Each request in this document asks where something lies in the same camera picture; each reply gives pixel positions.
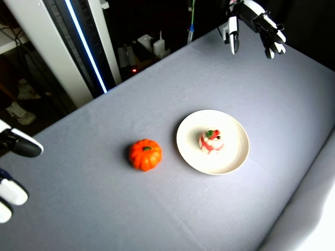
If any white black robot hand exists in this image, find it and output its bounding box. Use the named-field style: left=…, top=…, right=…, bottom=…
left=218, top=0, right=287, bottom=60
left=0, top=119, right=44, bottom=224

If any orange toy pumpkin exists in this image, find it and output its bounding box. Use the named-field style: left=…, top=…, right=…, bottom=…
left=128, top=139, right=163, bottom=172

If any white toy cake red sauce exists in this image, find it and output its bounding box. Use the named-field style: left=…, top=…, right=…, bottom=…
left=198, top=127, right=226, bottom=154

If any white round plate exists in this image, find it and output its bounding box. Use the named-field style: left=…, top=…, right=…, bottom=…
left=176, top=109, right=251, bottom=176

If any white shoe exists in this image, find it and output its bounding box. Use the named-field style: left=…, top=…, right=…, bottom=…
left=5, top=101, right=37, bottom=126
left=17, top=78, right=41, bottom=100

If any white charger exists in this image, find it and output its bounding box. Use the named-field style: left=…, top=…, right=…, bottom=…
left=153, top=30, right=166, bottom=59

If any white pillar blue light strip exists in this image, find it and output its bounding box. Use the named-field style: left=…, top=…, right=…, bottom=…
left=4, top=0, right=122, bottom=109

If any grey table cloth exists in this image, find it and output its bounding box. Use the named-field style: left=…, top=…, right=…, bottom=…
left=0, top=19, right=335, bottom=251

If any white power adapter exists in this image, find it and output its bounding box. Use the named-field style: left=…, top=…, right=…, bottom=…
left=137, top=34, right=154, bottom=50

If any black box red light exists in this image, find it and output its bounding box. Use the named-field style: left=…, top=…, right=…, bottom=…
left=117, top=45, right=138, bottom=75

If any green cable blue connector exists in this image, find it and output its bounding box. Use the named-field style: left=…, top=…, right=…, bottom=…
left=187, top=0, right=196, bottom=44

